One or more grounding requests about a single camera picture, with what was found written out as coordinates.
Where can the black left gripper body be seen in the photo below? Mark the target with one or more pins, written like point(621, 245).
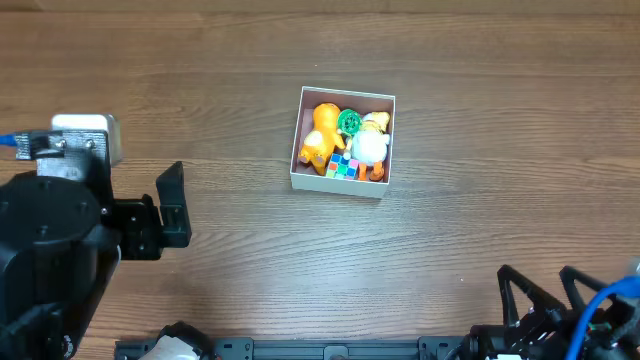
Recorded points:
point(141, 226)

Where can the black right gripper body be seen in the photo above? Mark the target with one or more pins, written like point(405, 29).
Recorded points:
point(542, 320)

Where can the orange dinosaur toy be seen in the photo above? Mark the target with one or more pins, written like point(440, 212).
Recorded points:
point(321, 141)

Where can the colourful puzzle cube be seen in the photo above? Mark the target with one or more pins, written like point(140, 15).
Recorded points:
point(341, 168)

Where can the green round toy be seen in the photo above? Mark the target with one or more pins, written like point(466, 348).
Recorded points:
point(349, 122)

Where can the white plush duck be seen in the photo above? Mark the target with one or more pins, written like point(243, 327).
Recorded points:
point(369, 146)

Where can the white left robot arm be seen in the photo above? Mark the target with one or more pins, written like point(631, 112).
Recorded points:
point(61, 241)

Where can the white cardboard box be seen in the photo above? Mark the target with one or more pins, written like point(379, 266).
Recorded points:
point(304, 176)

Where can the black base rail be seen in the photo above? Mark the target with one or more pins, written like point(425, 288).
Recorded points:
point(182, 341)

